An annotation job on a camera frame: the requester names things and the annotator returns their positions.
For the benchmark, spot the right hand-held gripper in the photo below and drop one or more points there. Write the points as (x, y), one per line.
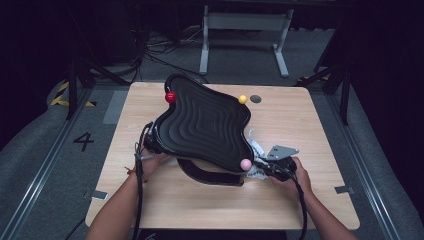
(281, 166)

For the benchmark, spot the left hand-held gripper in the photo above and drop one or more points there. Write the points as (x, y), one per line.
(150, 143)

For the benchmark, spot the white grey patterned cloth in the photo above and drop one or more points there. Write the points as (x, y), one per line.
(258, 146)

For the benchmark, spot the person's left hand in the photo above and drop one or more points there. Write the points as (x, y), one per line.
(150, 165)

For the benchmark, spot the person's right hand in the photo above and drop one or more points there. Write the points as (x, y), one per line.
(300, 183)

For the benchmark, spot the pink ball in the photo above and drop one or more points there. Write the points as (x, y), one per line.
(246, 164)

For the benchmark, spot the red ball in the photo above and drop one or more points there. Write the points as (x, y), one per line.
(170, 97)

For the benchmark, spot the grey tape piece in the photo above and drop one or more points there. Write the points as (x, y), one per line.
(99, 195)
(343, 190)

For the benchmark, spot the dark round table grommet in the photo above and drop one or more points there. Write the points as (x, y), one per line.
(255, 99)

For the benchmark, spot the yellow ball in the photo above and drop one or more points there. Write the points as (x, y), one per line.
(242, 99)

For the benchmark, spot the black tripod stand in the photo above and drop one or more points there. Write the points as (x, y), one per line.
(345, 100)
(71, 90)

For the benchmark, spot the person's dark clothing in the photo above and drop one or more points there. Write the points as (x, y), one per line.
(213, 235)

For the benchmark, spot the yellow black floor tape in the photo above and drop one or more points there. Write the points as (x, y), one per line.
(60, 100)

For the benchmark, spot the metal floor rail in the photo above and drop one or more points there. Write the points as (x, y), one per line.
(363, 166)
(40, 173)

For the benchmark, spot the grey metal desk frame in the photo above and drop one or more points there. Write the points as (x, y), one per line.
(246, 21)

